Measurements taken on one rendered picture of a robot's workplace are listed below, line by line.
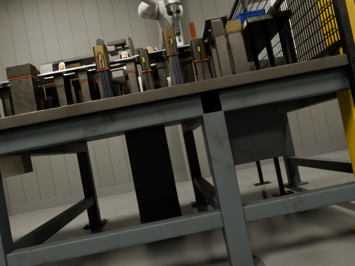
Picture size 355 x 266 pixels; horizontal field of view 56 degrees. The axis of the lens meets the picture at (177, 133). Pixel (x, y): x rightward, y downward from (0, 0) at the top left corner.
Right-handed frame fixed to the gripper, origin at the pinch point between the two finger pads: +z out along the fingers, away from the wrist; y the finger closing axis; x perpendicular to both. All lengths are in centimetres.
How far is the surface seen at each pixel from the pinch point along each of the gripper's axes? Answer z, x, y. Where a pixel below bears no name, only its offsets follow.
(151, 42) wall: -86, -23, -270
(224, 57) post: 22.1, 15.3, 40.2
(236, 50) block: 14.7, 26.1, 16.6
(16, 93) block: 15, -85, 21
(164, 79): 19.0, -12.5, 2.2
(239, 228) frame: 88, 5, 64
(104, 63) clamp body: 9.6, -39.1, 22.0
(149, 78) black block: 20.7, -19.4, 19.6
